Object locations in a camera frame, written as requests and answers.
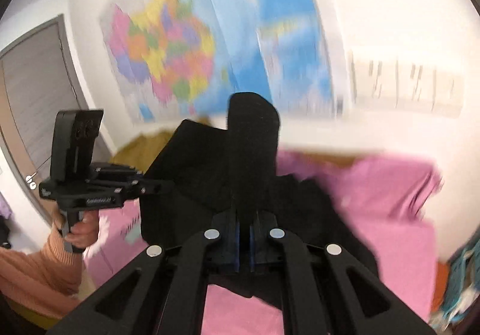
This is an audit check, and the black knit cardigan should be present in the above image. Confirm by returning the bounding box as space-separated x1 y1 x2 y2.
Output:
140 92 379 276

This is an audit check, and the orange sleeved left forearm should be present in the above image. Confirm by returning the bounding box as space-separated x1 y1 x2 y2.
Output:
1 228 83 320

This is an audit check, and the left hand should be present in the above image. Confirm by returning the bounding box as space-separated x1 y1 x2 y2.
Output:
64 210 99 249

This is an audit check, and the mustard yellow folded garment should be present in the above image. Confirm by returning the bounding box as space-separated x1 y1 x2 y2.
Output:
108 115 215 174

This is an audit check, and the pink bed sheet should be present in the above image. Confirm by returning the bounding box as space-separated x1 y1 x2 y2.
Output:
84 151 441 334

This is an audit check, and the grey wooden door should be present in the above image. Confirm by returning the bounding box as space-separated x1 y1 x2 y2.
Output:
1 15 88 221

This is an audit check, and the orange folded cloth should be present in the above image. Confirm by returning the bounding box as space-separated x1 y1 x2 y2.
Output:
430 262 450 312

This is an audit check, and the blue perforated plastic basket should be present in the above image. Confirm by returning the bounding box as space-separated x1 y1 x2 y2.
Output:
440 242 479 323

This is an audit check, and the colourful wall map poster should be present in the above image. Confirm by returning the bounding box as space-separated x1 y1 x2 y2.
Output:
99 0 336 123

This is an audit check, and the white wall socket panel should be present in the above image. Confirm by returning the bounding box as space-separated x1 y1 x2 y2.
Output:
349 57 465 117

